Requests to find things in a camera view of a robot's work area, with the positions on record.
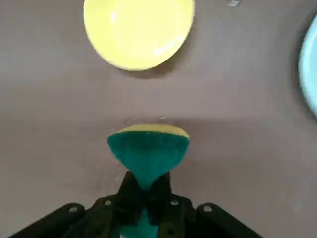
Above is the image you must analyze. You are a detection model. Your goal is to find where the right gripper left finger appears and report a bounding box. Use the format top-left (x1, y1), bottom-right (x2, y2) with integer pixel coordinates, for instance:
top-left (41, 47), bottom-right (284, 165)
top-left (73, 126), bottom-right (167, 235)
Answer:
top-left (7, 171), bottom-right (147, 238)

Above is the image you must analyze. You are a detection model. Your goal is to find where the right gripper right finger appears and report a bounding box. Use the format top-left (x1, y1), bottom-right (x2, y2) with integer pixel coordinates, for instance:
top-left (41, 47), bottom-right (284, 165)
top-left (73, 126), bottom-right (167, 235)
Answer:
top-left (146, 171), bottom-right (263, 238)

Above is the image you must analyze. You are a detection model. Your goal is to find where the green and yellow sponge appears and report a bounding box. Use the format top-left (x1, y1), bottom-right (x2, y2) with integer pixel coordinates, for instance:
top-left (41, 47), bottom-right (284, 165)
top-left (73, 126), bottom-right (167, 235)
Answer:
top-left (106, 123), bottom-right (190, 238)

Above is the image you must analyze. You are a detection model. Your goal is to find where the small yellow dish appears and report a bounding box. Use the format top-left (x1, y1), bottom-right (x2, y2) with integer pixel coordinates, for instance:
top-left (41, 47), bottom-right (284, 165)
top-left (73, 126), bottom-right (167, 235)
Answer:
top-left (83, 0), bottom-right (196, 72)

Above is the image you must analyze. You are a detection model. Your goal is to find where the pale green round plate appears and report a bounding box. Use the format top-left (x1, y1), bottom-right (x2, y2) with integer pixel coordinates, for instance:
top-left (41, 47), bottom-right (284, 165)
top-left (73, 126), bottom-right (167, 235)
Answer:
top-left (298, 12), bottom-right (317, 114)

